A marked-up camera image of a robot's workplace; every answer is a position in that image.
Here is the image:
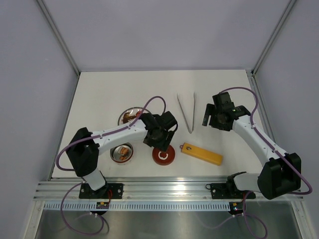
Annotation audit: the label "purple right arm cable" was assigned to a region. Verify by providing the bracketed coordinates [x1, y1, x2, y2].
[199, 86, 313, 235]

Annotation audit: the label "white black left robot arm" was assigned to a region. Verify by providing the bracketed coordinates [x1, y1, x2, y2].
[66, 111, 178, 198]

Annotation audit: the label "round food plate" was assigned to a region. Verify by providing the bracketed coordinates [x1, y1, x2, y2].
[117, 107, 143, 125]

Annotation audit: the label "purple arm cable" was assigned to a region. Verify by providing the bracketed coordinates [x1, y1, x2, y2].
[55, 96, 167, 236]
[199, 86, 313, 235]

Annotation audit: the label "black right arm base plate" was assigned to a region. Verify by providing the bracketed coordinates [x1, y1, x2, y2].
[205, 183, 248, 200]

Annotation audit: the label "white slotted cable duct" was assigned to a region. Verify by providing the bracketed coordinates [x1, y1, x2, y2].
[44, 201, 230, 212]

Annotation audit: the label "metal tongs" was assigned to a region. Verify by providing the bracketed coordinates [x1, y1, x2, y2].
[176, 92, 196, 134]

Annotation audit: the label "aluminium frame post right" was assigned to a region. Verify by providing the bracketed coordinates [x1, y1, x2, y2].
[251, 0, 299, 77]

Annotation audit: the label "round steel lunch box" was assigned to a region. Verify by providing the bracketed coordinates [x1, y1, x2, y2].
[110, 143, 134, 164]

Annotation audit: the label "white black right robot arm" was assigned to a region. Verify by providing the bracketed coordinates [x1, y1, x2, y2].
[202, 104, 301, 200]

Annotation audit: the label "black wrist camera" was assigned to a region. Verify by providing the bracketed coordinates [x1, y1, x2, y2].
[212, 92, 235, 113]
[159, 111, 178, 132]

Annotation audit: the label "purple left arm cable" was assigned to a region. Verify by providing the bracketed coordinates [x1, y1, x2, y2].
[55, 96, 167, 236]

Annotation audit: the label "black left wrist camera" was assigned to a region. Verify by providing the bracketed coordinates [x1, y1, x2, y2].
[159, 111, 178, 132]

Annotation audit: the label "brown food piece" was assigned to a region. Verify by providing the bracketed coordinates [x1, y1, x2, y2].
[121, 113, 137, 124]

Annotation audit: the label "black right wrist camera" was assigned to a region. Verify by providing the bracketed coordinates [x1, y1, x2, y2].
[212, 92, 235, 113]

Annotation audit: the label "aluminium front rail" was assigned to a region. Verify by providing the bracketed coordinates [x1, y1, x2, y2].
[32, 175, 305, 202]

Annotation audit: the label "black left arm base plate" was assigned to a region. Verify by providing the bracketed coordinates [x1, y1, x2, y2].
[79, 183, 124, 199]

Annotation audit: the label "orange shrimp food piece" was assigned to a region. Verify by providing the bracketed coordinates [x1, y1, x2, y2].
[119, 147, 130, 161]

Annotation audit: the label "yellow cutlery case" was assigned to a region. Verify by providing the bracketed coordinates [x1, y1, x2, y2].
[180, 143, 223, 166]

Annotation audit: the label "red round lunch box lid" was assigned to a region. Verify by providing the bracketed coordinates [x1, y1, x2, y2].
[152, 145, 175, 166]

